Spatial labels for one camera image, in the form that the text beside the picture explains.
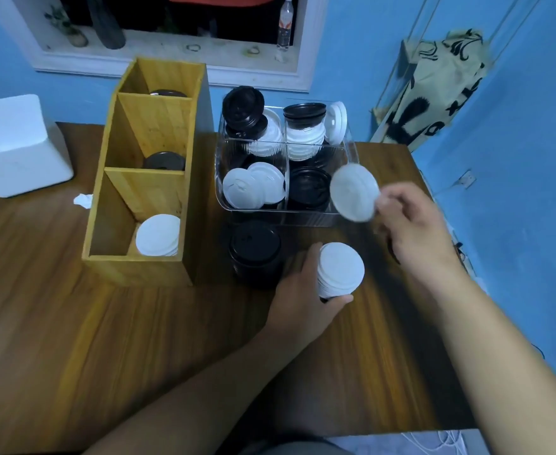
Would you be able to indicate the wooden three-compartment organizer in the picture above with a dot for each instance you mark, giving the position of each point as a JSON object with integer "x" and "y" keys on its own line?
{"x": 140, "y": 270}

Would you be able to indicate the white window frame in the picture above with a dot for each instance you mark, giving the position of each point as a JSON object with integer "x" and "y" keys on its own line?
{"x": 164, "y": 71}

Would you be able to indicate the dark glass vase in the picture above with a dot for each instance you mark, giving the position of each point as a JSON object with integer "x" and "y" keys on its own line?
{"x": 107, "y": 28}

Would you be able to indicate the cream tote bag black print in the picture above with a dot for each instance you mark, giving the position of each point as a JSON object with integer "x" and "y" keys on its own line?
{"x": 429, "y": 94}

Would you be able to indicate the person's right hand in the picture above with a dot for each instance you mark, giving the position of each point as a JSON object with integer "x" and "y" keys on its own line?
{"x": 420, "y": 232}

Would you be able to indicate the white domed cup lid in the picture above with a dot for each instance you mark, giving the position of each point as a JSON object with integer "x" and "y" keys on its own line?
{"x": 339, "y": 267}
{"x": 353, "y": 191}

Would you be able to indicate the grey shirt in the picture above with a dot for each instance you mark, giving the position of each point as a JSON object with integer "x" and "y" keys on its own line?
{"x": 306, "y": 449}

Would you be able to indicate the white wall socket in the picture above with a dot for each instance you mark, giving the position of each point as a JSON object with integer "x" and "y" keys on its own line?
{"x": 465, "y": 180}

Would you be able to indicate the clear plastic container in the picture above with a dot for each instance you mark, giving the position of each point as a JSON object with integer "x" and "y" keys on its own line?
{"x": 225, "y": 161}

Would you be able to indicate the crumpled white tissue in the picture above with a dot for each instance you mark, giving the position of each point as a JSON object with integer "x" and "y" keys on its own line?
{"x": 83, "y": 201}

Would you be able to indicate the white foam box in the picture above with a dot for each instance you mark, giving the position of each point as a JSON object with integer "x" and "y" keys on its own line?
{"x": 17, "y": 156}

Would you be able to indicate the person's left hand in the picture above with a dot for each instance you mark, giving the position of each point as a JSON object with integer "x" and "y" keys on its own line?
{"x": 297, "y": 312}

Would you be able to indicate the person's right forearm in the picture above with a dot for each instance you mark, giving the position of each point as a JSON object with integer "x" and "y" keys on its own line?
{"x": 510, "y": 369}

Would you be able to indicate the person's left forearm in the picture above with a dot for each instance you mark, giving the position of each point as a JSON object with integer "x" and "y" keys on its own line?
{"x": 188, "y": 402}

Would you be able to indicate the small potted plant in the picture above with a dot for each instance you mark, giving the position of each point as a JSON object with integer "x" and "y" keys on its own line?
{"x": 76, "y": 38}

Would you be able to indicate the clear plastic water bottle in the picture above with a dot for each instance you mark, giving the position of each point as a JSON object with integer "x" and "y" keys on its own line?
{"x": 285, "y": 23}

